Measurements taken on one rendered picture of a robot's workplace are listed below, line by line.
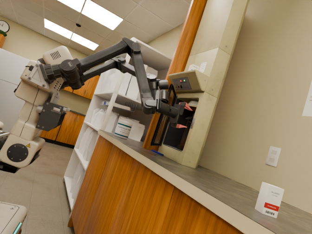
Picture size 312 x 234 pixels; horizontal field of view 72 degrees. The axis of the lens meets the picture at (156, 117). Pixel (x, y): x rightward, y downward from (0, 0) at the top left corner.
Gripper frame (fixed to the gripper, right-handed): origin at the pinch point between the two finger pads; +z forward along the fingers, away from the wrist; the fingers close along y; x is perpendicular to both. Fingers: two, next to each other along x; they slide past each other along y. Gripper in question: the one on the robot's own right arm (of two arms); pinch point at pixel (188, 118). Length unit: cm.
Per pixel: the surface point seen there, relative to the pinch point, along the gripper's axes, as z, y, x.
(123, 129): -3, -18, 84
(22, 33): -172, 132, 564
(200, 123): 16.6, 1.3, 8.7
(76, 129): 25, -62, 510
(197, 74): 3.2, 28.4, 8.5
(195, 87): 8.4, 22.1, 13.6
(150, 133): 4.5, -14.2, 45.9
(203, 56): 12, 47, 21
